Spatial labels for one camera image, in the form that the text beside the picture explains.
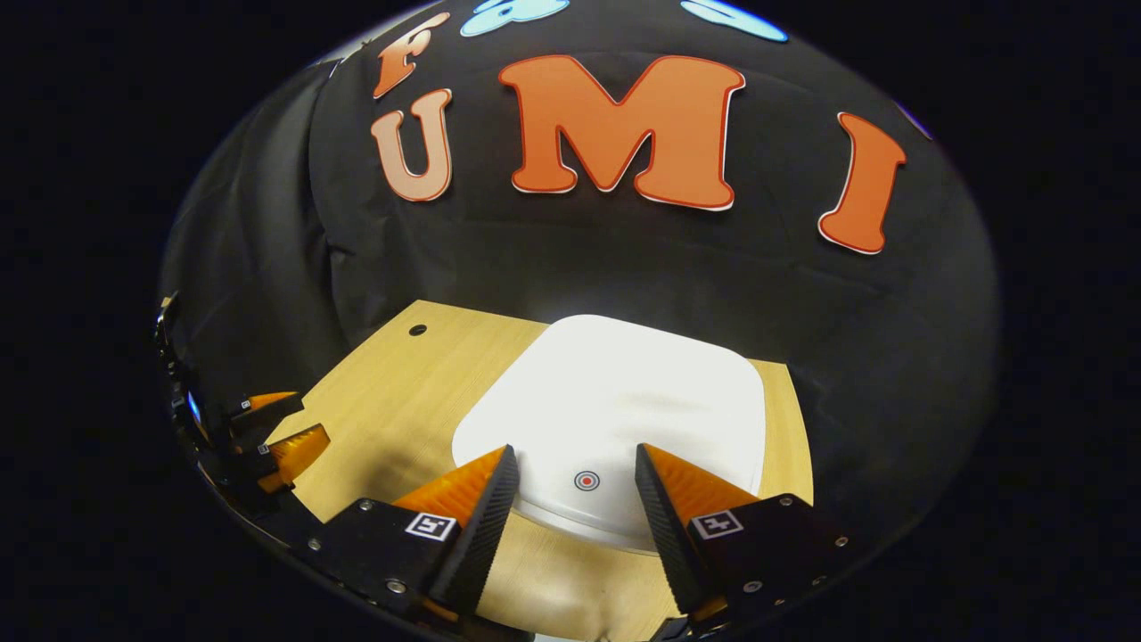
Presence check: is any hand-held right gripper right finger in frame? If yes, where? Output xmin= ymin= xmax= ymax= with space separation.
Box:
xmin=635 ymin=442 xmax=852 ymax=625

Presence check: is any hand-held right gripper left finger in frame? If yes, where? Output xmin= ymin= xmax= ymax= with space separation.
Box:
xmin=308 ymin=443 xmax=521 ymax=625

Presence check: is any white desktop garbage bin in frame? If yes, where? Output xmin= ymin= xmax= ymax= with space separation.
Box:
xmin=451 ymin=314 xmax=768 ymax=558

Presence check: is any wooden desktop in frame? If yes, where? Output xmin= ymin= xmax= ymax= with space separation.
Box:
xmin=267 ymin=300 xmax=814 ymax=642

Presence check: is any black backdrop cloth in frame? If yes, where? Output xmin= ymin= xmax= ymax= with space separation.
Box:
xmin=160 ymin=0 xmax=1004 ymax=554

